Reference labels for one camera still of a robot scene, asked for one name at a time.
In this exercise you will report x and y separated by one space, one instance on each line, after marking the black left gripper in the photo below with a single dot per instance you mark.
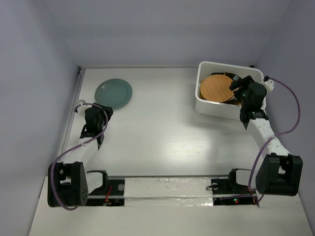
110 113

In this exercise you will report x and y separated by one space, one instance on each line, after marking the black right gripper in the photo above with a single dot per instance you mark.
237 83

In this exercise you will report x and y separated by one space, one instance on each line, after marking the black rimmed beige plate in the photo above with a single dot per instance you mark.
234 77

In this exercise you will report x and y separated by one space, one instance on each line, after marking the teal round ceramic plate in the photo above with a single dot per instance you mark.
114 93

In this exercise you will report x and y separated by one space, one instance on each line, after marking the round orange woven basket plate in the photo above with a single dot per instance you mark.
215 88

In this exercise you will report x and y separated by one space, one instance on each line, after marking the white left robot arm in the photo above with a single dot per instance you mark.
69 182

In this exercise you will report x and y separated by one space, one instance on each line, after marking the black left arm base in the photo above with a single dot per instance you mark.
105 191

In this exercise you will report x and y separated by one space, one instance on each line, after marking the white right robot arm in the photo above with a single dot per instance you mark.
158 133

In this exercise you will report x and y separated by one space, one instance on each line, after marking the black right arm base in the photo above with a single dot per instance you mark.
228 192

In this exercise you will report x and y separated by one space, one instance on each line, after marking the white plastic bin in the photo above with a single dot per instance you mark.
221 110

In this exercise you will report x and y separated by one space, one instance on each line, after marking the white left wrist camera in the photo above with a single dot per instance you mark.
81 107

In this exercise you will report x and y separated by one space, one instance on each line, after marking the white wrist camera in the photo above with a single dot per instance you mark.
81 107
268 83

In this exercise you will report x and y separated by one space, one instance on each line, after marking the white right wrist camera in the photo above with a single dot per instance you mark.
268 83

